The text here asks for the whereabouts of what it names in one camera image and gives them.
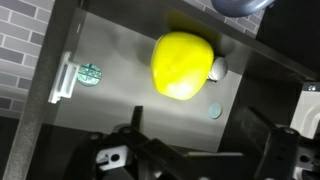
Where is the yellow toy fruit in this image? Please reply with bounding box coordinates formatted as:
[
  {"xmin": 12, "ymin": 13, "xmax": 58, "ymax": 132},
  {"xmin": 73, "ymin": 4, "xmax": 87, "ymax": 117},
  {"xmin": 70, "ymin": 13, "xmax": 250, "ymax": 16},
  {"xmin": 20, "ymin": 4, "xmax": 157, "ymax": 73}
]
[{"xmin": 150, "ymin": 31, "xmax": 215, "ymax": 102}]

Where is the white plastic door catch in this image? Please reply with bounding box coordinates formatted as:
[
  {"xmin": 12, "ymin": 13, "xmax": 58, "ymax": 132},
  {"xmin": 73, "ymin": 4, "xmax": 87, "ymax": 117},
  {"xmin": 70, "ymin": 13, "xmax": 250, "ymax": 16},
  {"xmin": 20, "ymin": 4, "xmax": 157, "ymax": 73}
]
[{"xmin": 47, "ymin": 50, "xmax": 81, "ymax": 105}]

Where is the teal screw cover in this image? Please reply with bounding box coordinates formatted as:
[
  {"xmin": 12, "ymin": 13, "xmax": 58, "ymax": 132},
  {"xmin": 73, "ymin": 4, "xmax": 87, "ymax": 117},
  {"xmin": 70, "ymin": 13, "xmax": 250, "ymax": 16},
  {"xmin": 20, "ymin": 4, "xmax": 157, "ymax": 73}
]
[
  {"xmin": 207, "ymin": 102, "xmax": 223, "ymax": 121},
  {"xmin": 76, "ymin": 62, "xmax": 103, "ymax": 88}
]

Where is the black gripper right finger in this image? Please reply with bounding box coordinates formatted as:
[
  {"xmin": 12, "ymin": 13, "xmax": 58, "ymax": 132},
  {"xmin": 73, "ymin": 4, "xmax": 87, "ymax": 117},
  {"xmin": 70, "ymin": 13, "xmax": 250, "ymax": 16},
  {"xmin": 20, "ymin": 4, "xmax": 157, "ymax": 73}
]
[{"xmin": 233, "ymin": 106, "xmax": 320, "ymax": 180}]

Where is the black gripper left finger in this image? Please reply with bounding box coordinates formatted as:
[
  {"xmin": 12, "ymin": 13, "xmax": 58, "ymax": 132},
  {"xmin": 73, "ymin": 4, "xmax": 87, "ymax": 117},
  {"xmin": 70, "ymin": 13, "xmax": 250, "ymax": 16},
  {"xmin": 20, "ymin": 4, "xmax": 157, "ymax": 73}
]
[{"xmin": 63, "ymin": 105, "xmax": 214, "ymax": 180}]

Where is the small gray toy ball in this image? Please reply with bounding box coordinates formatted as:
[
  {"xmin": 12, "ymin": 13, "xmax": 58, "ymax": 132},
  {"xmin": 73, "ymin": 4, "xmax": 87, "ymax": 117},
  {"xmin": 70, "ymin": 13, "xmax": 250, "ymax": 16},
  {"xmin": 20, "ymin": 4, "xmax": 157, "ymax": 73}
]
[{"xmin": 207, "ymin": 56, "xmax": 230, "ymax": 82}]

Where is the black white toy kitchen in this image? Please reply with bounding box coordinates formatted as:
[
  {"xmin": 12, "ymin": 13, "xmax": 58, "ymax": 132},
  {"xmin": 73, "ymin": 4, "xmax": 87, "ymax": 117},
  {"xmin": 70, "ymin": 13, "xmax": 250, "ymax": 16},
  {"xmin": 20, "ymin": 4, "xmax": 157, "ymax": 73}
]
[{"xmin": 0, "ymin": 0, "xmax": 320, "ymax": 180}]

